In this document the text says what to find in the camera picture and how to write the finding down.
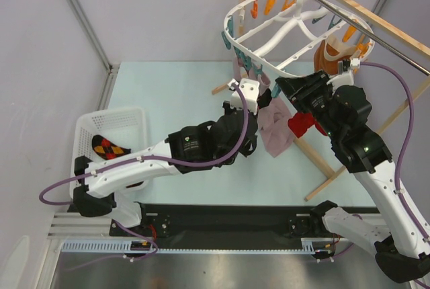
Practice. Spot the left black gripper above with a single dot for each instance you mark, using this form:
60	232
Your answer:
228	109

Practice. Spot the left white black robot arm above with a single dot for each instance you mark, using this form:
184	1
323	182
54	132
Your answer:
193	148

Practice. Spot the black argyle sock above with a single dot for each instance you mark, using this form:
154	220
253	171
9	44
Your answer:
135	186
107	150

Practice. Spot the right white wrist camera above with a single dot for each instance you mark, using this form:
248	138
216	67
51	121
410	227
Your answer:
345	74

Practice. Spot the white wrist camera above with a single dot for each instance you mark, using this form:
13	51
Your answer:
345	74
250	91

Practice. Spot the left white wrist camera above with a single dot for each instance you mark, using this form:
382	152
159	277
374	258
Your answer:
250	91

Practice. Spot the white round clip hanger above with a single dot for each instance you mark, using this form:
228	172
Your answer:
273	34

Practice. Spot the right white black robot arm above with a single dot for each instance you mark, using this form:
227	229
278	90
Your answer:
401	251

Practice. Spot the orange brown hanging sock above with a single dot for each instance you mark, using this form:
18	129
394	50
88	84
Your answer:
330	51

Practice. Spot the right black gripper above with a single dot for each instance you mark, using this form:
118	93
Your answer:
300	91

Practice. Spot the mauve hanging sock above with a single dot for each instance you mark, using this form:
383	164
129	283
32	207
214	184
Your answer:
273	119

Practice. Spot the wooden drying rack frame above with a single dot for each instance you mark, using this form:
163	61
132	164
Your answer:
389	121

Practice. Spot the white plastic laundry basket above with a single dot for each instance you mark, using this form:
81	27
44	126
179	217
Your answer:
109	134

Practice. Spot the metal hanging rod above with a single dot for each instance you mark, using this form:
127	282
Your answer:
370	17

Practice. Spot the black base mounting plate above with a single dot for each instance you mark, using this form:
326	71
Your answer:
219	227

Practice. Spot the red beige fox sock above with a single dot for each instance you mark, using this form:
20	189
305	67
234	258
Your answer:
300	123

